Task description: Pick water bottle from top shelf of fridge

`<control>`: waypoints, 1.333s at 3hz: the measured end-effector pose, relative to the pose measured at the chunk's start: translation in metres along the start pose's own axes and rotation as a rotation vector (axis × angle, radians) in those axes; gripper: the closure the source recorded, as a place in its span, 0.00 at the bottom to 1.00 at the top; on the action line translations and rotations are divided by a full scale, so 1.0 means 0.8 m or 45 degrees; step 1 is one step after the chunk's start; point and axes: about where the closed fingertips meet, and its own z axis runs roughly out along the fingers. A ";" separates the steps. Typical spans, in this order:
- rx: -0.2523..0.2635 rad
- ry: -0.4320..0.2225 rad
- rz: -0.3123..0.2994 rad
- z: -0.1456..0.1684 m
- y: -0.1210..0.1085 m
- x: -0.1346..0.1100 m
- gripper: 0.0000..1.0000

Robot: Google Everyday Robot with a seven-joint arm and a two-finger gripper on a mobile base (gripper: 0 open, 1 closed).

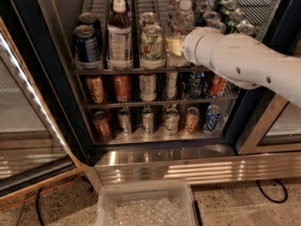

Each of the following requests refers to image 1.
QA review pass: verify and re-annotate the red orange middle shelf can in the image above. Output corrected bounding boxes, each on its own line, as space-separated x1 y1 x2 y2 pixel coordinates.
207 73 227 97

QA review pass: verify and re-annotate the silver bottom can centre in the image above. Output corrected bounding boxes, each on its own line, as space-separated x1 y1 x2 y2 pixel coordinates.
142 107 154 136

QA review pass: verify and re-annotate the black cable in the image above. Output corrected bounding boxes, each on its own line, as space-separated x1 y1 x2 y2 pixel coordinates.
255 178 289 204
35 186 47 226

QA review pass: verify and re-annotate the red bottom shelf can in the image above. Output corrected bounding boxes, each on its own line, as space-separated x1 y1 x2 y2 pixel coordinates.
93 111 112 137

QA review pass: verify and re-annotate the stainless steel fridge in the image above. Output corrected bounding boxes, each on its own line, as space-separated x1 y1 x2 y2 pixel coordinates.
0 0 301 187

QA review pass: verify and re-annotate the black cable left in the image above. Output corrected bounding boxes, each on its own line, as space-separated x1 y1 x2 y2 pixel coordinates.
35 186 47 226

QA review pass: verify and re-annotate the white shelf can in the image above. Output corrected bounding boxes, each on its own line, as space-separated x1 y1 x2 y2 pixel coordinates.
164 108 180 136
166 72 178 99

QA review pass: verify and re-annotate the black cable right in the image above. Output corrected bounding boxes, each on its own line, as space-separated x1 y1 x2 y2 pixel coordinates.
255 178 289 204

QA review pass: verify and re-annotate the blue shelf can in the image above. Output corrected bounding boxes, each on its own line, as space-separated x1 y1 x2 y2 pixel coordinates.
203 105 221 132
185 72 204 99

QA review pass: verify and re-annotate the blue middle shelf can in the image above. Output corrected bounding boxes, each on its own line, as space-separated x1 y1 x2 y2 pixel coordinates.
185 72 204 99

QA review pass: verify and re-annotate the blue bottom shelf can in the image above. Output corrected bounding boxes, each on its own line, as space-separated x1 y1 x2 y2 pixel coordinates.
203 105 221 132

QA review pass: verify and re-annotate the front blue soda can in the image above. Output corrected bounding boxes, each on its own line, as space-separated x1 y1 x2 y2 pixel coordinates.
74 24 101 70

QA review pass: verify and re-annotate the red blue pepsi can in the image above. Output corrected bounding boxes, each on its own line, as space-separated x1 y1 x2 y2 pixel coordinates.
210 22 227 34
196 11 221 27

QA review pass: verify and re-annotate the front dark tea bottle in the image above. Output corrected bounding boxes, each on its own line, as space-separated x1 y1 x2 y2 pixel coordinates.
107 0 132 70

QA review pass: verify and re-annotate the open glass fridge door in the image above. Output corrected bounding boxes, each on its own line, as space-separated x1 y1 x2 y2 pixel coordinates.
0 18 87 202

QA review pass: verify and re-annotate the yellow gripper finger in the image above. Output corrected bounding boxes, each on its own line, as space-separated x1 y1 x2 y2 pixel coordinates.
166 37 183 57

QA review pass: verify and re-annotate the blue soda can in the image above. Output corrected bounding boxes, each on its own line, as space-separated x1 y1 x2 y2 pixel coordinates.
78 12 103 44
74 24 101 70

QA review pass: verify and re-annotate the gold bottom shelf can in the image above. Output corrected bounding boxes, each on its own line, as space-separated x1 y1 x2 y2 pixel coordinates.
184 106 200 134

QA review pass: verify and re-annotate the clear water bottle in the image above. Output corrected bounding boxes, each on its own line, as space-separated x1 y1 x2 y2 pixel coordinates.
166 0 195 67
167 0 182 20

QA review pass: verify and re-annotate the front red blue pepsi can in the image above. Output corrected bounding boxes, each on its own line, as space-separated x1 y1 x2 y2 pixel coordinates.
210 22 227 34

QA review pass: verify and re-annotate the front green soda can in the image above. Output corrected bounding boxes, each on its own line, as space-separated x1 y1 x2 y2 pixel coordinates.
236 24 256 38

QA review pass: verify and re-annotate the clear plastic bin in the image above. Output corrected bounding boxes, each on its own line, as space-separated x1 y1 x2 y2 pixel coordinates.
95 180 200 226

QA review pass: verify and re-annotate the silver middle shelf can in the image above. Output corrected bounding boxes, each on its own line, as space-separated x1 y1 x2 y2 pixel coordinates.
139 74 157 102

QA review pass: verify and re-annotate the white bottom shelf can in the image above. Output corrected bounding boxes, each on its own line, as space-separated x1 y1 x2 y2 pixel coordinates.
164 108 180 136

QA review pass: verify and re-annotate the rear silver soda can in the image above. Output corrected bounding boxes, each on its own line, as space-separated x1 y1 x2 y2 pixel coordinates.
138 11 157 28

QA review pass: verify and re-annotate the rear blue soda can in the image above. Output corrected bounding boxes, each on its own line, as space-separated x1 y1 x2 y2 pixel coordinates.
78 12 103 44

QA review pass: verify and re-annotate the white middle shelf can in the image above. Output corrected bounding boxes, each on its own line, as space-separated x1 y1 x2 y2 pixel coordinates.
166 72 178 99

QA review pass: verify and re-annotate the tan middle shelf can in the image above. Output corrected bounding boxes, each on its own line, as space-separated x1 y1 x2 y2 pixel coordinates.
86 76 104 104

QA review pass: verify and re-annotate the silver bottom can left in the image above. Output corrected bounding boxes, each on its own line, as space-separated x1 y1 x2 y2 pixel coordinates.
118 108 132 137

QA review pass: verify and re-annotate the front diet 7up can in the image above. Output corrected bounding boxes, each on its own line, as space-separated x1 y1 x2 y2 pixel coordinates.
140 24 164 69

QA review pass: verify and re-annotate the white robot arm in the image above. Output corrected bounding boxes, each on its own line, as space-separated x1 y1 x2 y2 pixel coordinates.
172 27 301 107

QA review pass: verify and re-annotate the orange cable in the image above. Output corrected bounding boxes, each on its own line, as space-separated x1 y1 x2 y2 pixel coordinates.
0 175 83 211

